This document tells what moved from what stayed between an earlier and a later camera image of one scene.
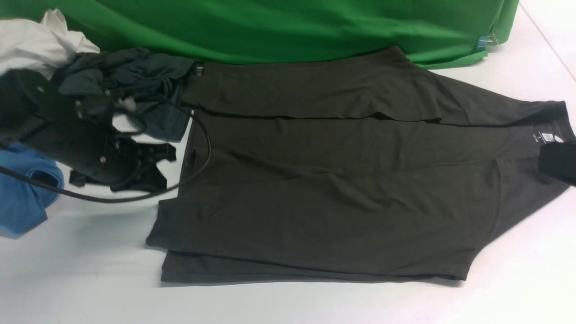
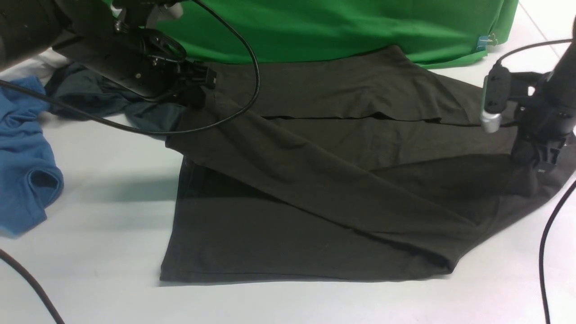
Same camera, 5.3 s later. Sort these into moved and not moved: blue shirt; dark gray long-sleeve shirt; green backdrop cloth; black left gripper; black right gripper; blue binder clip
Moved: black left gripper; black right gripper
Not moved: blue shirt; dark gray long-sleeve shirt; blue binder clip; green backdrop cloth
